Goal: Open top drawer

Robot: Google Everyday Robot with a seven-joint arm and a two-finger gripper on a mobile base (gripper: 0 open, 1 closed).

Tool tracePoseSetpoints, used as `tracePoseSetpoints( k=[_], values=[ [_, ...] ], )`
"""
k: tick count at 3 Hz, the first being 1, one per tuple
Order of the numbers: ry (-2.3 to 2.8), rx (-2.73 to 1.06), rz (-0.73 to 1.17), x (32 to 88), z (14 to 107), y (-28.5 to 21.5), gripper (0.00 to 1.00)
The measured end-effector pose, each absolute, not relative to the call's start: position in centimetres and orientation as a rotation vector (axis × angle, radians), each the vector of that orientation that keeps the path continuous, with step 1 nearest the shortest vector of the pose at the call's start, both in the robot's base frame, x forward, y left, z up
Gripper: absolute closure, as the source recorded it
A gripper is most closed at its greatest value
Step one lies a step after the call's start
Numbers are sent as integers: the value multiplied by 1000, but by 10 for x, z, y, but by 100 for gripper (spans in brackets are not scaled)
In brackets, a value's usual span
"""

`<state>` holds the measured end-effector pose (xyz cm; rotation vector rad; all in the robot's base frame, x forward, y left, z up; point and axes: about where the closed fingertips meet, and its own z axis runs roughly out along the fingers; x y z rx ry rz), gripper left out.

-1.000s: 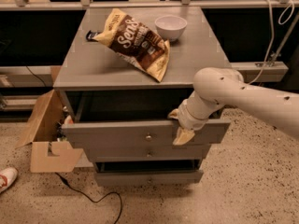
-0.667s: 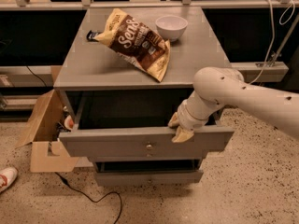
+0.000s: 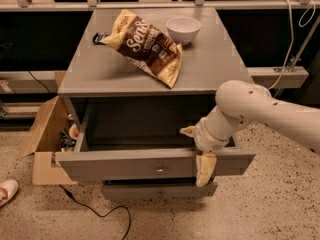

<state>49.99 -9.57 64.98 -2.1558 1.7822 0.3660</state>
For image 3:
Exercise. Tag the white bowl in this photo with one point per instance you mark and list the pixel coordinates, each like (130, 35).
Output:
(183, 29)

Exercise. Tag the brown yellow chip bag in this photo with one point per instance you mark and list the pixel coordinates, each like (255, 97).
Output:
(147, 47)

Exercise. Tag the cardboard box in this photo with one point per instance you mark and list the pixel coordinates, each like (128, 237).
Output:
(43, 142)

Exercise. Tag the grey top drawer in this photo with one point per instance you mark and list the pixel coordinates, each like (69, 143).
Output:
(135, 138)

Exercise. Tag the grey drawer cabinet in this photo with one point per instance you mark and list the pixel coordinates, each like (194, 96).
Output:
(129, 122)

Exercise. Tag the grey bottom drawer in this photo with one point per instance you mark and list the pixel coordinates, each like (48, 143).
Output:
(151, 191)

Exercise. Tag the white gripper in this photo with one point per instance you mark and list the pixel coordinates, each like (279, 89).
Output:
(207, 136)

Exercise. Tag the white red shoe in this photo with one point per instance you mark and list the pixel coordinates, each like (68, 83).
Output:
(8, 189)

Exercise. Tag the small dark blue packet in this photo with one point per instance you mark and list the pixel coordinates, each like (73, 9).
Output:
(98, 37)

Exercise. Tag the metal railing frame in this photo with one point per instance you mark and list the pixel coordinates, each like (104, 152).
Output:
(46, 6)

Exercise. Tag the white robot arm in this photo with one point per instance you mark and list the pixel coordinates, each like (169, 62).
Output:
(240, 103)

